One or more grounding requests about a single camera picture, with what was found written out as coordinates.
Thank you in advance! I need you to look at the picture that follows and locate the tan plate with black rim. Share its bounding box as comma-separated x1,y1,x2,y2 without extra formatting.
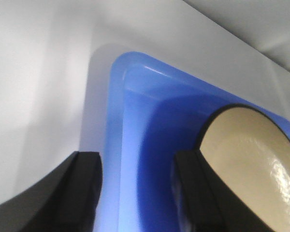
200,105,290,232

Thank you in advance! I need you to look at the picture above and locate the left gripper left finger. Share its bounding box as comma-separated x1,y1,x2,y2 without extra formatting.
0,151,102,232

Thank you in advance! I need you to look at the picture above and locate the blue plastic tray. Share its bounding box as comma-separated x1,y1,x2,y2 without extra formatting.
94,52,290,232

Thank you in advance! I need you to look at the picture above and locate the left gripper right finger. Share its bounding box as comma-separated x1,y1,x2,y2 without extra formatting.
174,147,290,232

